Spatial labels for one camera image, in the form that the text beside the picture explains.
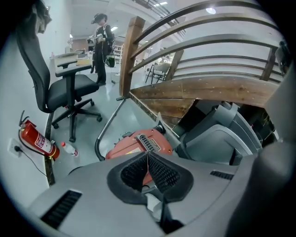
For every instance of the wooden newel post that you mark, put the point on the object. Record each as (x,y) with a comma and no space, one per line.
(129,58)

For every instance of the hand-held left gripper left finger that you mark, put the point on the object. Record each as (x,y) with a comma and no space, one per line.
(97,185)

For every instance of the white table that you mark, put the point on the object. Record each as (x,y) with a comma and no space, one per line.
(67,59)

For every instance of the grey padded chair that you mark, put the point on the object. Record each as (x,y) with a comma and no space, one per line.
(160,70)

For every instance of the black office chair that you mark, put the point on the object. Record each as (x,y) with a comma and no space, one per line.
(67,90)

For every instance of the clear red-capped plastic bottle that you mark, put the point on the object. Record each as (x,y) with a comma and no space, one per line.
(69,149)

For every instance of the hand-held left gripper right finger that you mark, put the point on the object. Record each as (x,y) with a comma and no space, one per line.
(203,185)

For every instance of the green bag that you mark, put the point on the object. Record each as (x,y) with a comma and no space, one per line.
(110,60)

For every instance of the red fire extinguisher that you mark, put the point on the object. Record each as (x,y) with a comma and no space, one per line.
(37,140)

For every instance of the orange-red machine housing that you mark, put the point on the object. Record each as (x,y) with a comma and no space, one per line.
(136,148)

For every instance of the grey jacket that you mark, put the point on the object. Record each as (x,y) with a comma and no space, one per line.
(41,16)

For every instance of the white wall socket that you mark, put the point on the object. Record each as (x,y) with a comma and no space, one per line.
(14,147)

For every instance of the stack of grey chairs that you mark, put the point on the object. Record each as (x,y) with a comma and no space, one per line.
(208,141)

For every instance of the round ceiling light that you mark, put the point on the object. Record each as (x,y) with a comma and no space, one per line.
(210,10)

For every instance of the metal handle with black grip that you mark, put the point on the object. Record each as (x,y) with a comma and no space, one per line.
(111,120)

